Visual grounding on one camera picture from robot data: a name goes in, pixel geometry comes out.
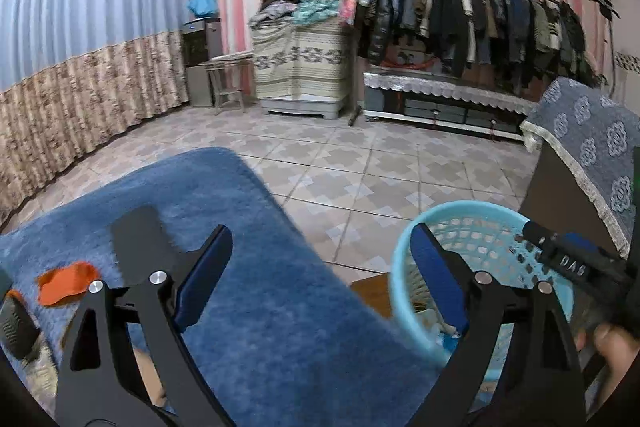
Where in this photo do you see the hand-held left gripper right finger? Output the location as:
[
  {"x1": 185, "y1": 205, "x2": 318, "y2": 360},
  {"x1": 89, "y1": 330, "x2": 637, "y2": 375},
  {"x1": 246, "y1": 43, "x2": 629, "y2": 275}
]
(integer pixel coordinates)
[{"x1": 405, "y1": 224, "x2": 588, "y2": 427}]

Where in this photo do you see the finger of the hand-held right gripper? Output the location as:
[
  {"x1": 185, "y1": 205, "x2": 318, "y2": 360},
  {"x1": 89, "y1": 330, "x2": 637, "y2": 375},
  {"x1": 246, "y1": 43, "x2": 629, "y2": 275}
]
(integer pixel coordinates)
[
  {"x1": 556, "y1": 232, "x2": 608, "y2": 258},
  {"x1": 522, "y1": 222, "x2": 558, "y2": 258}
]

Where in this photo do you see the row of hanging clothes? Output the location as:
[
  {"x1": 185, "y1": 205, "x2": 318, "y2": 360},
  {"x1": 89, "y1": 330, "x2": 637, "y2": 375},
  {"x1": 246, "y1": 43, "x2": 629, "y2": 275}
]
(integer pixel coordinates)
[{"x1": 352, "y1": 0, "x2": 601, "y2": 90}]

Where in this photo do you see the low cabinet with lace cloth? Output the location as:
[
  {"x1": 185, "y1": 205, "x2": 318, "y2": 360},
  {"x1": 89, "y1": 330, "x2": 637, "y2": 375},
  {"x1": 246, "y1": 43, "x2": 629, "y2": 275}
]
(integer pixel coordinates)
[{"x1": 362, "y1": 72, "x2": 541, "y2": 142}]

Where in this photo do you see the light blue laundry basket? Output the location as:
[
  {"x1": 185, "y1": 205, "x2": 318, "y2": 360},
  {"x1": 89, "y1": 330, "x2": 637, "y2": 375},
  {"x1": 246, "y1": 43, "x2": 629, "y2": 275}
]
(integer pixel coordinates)
[{"x1": 389, "y1": 201, "x2": 576, "y2": 400}]

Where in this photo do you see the blue floral curtain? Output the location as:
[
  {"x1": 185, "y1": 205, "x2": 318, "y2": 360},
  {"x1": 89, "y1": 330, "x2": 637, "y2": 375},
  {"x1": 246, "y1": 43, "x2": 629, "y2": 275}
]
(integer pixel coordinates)
[{"x1": 0, "y1": 0, "x2": 193, "y2": 228}]

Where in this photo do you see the orange strap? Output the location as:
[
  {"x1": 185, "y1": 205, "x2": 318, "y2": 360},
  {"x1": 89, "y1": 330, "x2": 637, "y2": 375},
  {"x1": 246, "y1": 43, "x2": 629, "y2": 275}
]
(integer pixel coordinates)
[{"x1": 37, "y1": 262, "x2": 102, "y2": 308}]

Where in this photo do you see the pink hanging packet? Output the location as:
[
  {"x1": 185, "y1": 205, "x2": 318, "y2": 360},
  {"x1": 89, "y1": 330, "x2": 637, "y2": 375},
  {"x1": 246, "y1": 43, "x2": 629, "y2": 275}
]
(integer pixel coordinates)
[{"x1": 340, "y1": 0, "x2": 366, "y2": 25}]

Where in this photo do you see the grey water dispenser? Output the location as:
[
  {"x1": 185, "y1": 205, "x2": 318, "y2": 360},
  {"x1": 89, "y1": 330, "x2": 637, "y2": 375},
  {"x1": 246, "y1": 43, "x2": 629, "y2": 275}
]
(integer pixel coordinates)
[{"x1": 181, "y1": 19, "x2": 223, "y2": 108}]

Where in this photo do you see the blue floral furniture cloth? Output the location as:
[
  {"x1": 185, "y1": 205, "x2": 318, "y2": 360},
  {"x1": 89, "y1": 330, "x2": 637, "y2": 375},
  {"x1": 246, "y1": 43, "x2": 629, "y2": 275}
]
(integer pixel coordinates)
[{"x1": 520, "y1": 77, "x2": 640, "y2": 258}]

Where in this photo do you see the pile of clothes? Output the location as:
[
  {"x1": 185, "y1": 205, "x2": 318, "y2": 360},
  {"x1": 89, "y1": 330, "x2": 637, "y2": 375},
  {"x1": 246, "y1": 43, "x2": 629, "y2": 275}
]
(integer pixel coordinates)
[{"x1": 249, "y1": 0, "x2": 351, "y2": 28}]

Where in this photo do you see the blue covered water bottle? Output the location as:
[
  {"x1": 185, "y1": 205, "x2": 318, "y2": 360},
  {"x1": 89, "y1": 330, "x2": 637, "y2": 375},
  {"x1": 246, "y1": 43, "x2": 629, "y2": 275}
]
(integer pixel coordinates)
[{"x1": 187, "y1": 0, "x2": 221, "y2": 20}]

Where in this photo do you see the grey-green cloth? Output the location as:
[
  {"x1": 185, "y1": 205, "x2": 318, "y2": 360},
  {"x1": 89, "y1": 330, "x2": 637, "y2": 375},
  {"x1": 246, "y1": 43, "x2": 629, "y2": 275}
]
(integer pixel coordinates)
[{"x1": 20, "y1": 342, "x2": 61, "y2": 408}]

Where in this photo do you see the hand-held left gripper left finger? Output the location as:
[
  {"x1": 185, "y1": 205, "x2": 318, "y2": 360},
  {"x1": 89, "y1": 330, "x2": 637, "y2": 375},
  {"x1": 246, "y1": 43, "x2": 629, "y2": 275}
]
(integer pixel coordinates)
[{"x1": 54, "y1": 224, "x2": 236, "y2": 427}]

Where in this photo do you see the person's right hand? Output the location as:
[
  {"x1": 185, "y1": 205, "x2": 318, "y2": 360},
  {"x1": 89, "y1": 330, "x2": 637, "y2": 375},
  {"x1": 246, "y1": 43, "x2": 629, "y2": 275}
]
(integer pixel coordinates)
[{"x1": 575, "y1": 322, "x2": 640, "y2": 388}]

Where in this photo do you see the dark ribbed object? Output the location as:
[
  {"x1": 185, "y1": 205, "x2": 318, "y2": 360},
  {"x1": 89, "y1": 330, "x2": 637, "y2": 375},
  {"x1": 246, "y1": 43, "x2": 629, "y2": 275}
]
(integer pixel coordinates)
[{"x1": 0, "y1": 287, "x2": 42, "y2": 360}]

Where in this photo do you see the dark brown cabinet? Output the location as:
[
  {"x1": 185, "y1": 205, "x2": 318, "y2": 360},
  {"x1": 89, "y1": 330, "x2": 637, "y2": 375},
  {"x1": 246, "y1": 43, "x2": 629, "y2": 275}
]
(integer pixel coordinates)
[{"x1": 519, "y1": 139, "x2": 626, "y2": 253}]

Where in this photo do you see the brown wooden board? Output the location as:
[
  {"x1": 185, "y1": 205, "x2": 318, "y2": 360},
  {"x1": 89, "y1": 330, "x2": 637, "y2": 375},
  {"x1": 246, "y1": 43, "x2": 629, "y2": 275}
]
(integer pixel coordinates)
[{"x1": 350, "y1": 276, "x2": 396, "y2": 319}]

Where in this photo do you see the small folding table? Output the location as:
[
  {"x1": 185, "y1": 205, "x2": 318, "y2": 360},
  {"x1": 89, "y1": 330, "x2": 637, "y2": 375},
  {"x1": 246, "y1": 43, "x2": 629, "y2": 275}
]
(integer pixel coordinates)
[{"x1": 200, "y1": 52, "x2": 255, "y2": 115}]

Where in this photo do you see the black hanging object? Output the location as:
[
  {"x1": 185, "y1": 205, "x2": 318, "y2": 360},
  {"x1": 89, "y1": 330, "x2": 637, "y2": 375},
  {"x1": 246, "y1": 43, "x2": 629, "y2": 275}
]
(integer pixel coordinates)
[{"x1": 589, "y1": 0, "x2": 623, "y2": 22}]

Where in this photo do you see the blue fluffy blanket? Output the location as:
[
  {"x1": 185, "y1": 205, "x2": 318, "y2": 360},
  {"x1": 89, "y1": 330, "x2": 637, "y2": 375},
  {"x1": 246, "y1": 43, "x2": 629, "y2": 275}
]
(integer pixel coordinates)
[{"x1": 0, "y1": 147, "x2": 451, "y2": 427}]

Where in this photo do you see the patterned cloth covered cabinet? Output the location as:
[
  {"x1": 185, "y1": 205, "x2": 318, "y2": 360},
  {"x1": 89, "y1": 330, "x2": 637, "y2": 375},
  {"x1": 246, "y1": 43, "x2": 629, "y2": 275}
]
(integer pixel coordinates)
[{"x1": 250, "y1": 17, "x2": 351, "y2": 120}]

